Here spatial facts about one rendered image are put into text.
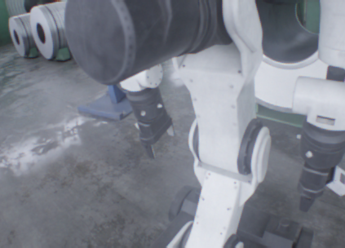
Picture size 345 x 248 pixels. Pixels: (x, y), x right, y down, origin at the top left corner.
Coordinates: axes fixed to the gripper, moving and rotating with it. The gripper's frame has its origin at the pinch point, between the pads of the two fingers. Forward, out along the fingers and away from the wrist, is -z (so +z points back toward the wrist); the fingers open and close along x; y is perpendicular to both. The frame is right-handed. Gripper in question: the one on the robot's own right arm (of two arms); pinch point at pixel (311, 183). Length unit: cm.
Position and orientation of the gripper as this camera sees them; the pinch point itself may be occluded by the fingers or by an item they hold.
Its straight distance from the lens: 59.8
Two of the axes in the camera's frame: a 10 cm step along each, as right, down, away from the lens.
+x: 5.5, -6.2, 5.6
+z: -2.3, -7.6, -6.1
